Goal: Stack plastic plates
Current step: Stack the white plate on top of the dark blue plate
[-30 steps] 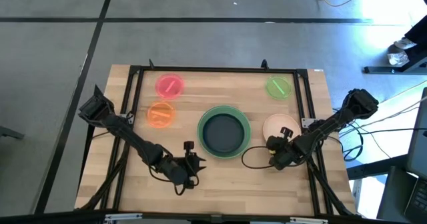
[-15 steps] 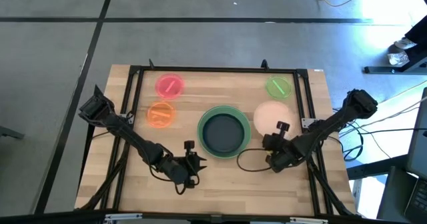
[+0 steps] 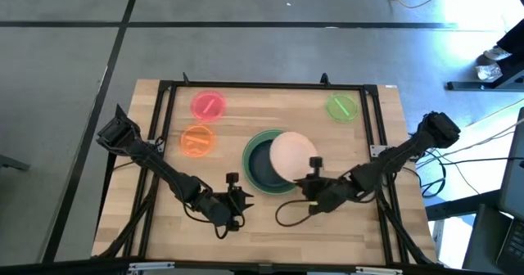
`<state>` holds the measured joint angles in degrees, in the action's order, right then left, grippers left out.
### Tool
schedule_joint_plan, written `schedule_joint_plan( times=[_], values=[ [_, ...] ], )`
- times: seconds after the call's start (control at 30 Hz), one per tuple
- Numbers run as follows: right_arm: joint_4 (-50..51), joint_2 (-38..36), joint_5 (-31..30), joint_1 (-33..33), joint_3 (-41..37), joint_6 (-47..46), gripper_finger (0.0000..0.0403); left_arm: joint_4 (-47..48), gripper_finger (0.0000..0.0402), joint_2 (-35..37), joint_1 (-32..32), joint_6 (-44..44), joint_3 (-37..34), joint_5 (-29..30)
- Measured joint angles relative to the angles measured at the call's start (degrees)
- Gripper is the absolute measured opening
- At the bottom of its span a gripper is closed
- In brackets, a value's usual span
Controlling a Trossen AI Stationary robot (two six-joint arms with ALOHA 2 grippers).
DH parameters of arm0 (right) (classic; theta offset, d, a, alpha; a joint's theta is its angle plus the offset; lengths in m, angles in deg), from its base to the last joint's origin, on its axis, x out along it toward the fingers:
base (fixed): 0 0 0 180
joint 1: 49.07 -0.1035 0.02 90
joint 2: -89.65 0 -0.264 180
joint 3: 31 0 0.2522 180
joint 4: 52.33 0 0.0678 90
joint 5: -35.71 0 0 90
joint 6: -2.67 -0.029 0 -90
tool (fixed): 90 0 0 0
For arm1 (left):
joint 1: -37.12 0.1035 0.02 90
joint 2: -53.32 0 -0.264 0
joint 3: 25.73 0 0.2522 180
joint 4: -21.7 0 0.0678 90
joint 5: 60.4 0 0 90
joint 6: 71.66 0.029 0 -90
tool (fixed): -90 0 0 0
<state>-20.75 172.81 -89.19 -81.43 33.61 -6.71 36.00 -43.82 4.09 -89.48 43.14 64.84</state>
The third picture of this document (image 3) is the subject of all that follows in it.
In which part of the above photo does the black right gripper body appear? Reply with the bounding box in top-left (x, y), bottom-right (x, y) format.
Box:
top-left (303, 177), bottom-right (351, 215)

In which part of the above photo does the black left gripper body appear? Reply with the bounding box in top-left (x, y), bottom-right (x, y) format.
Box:
top-left (199, 187), bottom-right (247, 228)

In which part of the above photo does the dark green plastic plate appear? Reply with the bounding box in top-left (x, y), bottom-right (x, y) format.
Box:
top-left (241, 128), bottom-right (299, 196)

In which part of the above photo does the beige plastic plate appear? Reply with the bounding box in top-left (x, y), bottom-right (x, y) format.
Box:
top-left (269, 131), bottom-right (320, 183)

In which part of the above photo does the translucent orange plastic plate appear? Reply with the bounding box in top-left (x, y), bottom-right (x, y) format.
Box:
top-left (179, 124), bottom-right (217, 159)

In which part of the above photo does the translucent light green plastic plate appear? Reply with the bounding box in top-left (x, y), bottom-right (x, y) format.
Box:
top-left (325, 92), bottom-right (360, 124)

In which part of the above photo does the translucent pink plastic plate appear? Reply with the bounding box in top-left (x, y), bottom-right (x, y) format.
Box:
top-left (189, 89), bottom-right (228, 123)

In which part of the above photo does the grey cabinet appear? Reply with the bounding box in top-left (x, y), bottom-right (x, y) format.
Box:
top-left (461, 203), bottom-right (513, 274)

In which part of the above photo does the grey laptop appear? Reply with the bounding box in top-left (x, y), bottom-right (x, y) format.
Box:
top-left (495, 106), bottom-right (524, 273)

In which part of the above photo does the black desk foot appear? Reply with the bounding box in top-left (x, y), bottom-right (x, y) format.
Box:
top-left (445, 68), bottom-right (524, 92)

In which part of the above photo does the person's white shoe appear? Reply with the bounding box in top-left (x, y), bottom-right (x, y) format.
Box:
top-left (475, 63), bottom-right (504, 82)
top-left (482, 45), bottom-right (513, 61)

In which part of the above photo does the grey furniture foot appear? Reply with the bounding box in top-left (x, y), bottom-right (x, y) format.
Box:
top-left (0, 153), bottom-right (31, 172)

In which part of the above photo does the person's leg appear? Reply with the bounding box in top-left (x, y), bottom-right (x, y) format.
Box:
top-left (495, 17), bottom-right (524, 70)

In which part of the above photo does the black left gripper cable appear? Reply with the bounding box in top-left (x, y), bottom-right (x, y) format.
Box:
top-left (182, 201), bottom-right (246, 241)

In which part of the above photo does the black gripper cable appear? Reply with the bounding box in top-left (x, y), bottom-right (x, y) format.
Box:
top-left (182, 201), bottom-right (246, 241)
top-left (274, 198), bottom-right (318, 228)

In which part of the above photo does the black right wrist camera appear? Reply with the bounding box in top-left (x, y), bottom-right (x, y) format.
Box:
top-left (309, 156), bottom-right (324, 178)

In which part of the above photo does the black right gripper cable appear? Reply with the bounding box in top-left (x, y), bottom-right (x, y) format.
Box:
top-left (274, 198), bottom-right (318, 228)

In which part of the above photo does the silver mounting bracket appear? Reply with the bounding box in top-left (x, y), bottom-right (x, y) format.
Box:
top-left (128, 261), bottom-right (176, 273)
top-left (355, 266), bottom-right (404, 275)

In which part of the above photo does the black floor cable bundle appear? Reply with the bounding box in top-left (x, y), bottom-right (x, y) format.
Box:
top-left (407, 119), bottom-right (524, 199)

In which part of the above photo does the black aluminium table frame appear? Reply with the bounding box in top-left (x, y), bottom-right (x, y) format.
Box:
top-left (96, 72), bottom-right (440, 268)

